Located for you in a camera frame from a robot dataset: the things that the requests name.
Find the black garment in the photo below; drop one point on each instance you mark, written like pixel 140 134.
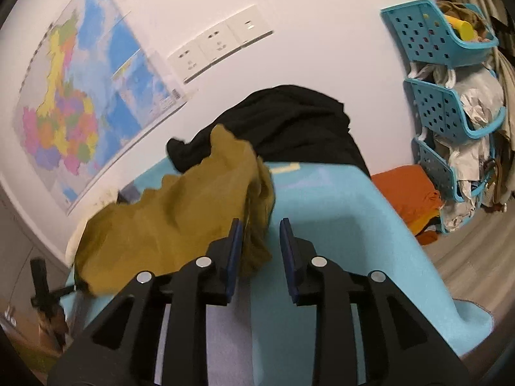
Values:
pixel 283 124

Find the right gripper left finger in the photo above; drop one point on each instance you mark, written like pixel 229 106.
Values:
pixel 154 331

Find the blue perforated basket middle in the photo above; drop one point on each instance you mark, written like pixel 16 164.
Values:
pixel 441 111

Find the blue perforated basket top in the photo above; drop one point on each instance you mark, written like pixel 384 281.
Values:
pixel 426 36

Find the colourful wall map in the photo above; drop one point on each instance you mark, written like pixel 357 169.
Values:
pixel 90 92

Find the orange folded garment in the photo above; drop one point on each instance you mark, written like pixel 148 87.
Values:
pixel 411 193

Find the blue perforated basket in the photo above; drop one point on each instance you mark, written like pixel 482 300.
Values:
pixel 441 111
pixel 426 36
pixel 442 176

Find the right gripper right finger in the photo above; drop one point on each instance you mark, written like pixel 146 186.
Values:
pixel 367 331

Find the white wall socket panel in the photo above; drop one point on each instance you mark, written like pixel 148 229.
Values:
pixel 219 42

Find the blue perforated basket bottom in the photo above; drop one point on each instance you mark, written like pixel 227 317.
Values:
pixel 442 176

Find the brown olive jacket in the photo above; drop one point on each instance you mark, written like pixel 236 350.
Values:
pixel 175 223

